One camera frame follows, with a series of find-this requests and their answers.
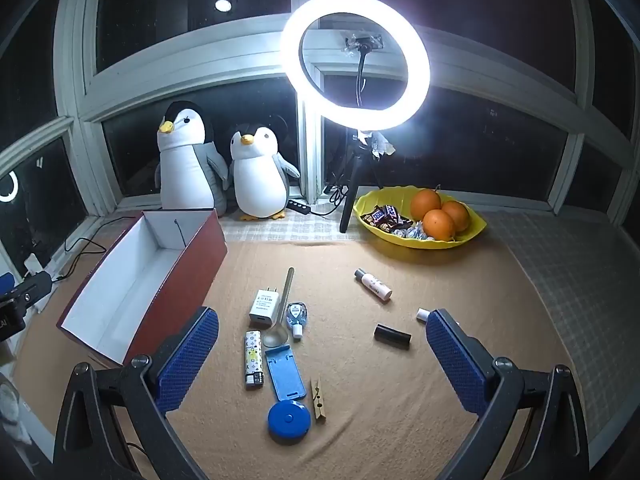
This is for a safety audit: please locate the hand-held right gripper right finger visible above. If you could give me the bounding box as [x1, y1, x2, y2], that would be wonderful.
[425, 308, 591, 480]

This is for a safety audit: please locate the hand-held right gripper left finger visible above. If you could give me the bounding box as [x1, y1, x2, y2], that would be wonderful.
[52, 305, 221, 480]

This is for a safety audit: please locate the white patterned lighter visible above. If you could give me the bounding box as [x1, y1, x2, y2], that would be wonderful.
[244, 330, 265, 390]

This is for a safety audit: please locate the black tube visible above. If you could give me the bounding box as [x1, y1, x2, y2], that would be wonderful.
[374, 324, 412, 350]

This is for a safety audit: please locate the white wall charger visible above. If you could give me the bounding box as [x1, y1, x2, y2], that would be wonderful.
[249, 285, 279, 325]

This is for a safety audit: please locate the blue phone stand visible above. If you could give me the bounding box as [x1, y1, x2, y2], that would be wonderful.
[264, 344, 307, 402]

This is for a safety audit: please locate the red cardboard box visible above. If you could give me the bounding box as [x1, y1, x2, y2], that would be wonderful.
[56, 208, 228, 368]

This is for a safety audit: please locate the pink bottle with grey cap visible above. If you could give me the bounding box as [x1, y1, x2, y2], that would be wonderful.
[354, 268, 393, 303]

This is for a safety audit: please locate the small blue clear bottle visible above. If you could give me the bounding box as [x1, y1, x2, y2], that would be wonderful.
[286, 299, 307, 342]

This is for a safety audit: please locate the grey metal spoon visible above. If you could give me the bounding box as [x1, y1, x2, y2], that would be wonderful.
[263, 267, 296, 348]

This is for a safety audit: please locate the orange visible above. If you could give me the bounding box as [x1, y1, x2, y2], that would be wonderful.
[411, 189, 444, 221]
[441, 200, 471, 232]
[423, 209, 457, 242]

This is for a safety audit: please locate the yellow leaf-shaped bowl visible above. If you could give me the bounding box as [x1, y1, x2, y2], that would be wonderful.
[353, 185, 487, 250]

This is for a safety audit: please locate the large penguin plush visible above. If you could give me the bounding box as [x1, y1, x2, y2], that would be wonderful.
[154, 101, 231, 211]

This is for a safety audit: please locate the small penguin plush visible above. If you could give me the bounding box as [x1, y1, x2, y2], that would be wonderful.
[230, 125, 301, 222]

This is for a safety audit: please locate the crumpled clear tape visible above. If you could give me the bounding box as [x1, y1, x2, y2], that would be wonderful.
[369, 131, 397, 159]

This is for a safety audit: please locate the black ring light cable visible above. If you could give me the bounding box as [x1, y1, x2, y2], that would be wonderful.
[310, 180, 351, 218]

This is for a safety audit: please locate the white window frame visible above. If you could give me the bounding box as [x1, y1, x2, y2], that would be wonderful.
[0, 0, 640, 241]

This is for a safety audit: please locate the white ring light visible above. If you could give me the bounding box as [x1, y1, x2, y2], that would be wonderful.
[280, 0, 432, 133]

